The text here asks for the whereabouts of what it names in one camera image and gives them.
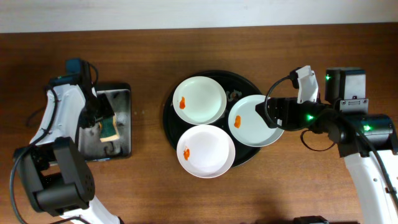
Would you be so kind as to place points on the green yellow sponge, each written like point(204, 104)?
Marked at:
point(108, 130)

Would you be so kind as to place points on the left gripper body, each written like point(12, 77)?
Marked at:
point(101, 109)

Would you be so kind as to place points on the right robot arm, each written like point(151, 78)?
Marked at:
point(366, 142)

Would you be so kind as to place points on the metal soapy water tray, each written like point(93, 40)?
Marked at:
point(89, 145)

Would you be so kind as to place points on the white plate bottom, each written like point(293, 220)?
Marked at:
point(212, 151)

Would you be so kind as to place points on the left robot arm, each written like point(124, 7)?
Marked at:
point(53, 172)

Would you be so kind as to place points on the orange sauce stain right plate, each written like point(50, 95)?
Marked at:
point(237, 121)

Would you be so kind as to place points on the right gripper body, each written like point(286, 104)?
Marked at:
point(272, 112)

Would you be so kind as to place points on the white plate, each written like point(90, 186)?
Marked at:
point(253, 130)
point(212, 151)
point(205, 100)

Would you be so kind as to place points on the orange sauce stain top plate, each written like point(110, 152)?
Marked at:
point(182, 103)

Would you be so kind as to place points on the orange sauce stain plate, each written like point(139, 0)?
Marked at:
point(186, 153)
point(237, 121)
point(182, 103)

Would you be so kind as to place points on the round black serving tray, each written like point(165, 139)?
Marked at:
point(236, 87)

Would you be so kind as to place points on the orange sauce stain bottom plate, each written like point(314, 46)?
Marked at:
point(186, 153)

